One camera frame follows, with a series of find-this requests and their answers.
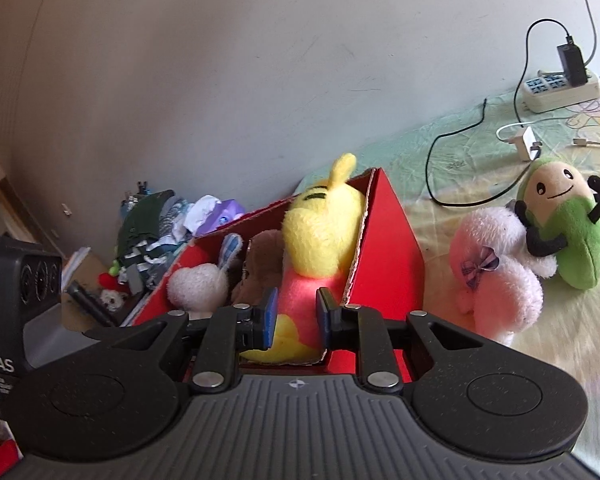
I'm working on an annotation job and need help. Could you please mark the mauve plush teddy bear keychain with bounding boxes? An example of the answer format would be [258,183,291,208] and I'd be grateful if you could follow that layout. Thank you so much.
[232,230,284,304]

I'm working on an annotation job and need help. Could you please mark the yellow pink plush bear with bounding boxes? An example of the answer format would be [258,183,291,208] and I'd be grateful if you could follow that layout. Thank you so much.
[242,153,366,365]

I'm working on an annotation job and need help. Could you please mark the pink white plush with bow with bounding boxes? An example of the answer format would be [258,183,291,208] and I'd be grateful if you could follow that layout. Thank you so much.
[449,207,557,346]

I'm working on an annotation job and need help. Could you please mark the green plush pea doll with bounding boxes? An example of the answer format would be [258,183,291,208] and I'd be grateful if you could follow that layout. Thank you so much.
[514,157,600,290]

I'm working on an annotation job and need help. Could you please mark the white plush bunny plaid ears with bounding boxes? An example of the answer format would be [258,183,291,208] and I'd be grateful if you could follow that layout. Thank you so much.
[166,233,244,320]

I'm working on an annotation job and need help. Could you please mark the red cardboard box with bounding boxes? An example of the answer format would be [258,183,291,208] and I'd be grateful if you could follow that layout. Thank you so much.
[131,168,425,374]

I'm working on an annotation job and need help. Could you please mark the purple tissue pack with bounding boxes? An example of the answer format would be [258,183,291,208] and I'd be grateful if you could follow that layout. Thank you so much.
[184,195,246,237]

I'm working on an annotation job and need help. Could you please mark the dark green clothing pile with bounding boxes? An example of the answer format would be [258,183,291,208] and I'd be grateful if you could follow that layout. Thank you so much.
[114,181,192,290]

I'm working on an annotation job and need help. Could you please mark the white usb charger plug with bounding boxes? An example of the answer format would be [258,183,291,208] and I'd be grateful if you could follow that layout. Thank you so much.
[507,126,541,162]

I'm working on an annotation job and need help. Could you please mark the white power strip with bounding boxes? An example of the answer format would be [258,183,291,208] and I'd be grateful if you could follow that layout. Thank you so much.
[521,72,600,114]

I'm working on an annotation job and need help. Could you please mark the black power adapter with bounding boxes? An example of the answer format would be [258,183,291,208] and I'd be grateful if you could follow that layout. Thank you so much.
[557,35,588,87]

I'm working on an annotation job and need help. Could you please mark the black charger cable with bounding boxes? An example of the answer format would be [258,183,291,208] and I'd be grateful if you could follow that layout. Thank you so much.
[424,17,577,208]

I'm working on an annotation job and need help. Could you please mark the grey power strip cord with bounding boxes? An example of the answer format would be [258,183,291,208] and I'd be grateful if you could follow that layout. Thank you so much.
[567,0,598,68]

